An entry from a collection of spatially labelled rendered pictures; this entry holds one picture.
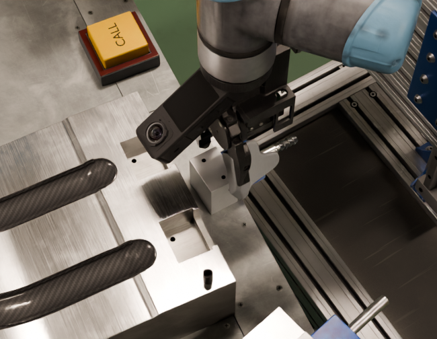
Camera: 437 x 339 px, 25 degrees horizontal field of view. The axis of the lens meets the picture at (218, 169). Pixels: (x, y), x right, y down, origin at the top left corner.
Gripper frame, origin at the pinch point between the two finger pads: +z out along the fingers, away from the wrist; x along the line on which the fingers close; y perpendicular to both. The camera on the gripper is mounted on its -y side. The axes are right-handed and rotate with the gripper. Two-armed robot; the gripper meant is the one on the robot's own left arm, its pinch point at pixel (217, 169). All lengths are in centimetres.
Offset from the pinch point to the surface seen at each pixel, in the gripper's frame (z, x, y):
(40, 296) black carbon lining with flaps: -3.1, -5.3, -24.0
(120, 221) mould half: -4.3, -2.4, -13.3
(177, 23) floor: 85, 82, 37
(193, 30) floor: 85, 78, 40
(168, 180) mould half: -4.4, -0.7, -6.5
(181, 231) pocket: -1.6, -5.4, -7.7
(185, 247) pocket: -1.7, -7.3, -8.3
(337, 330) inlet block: -2.3, -23.5, 0.2
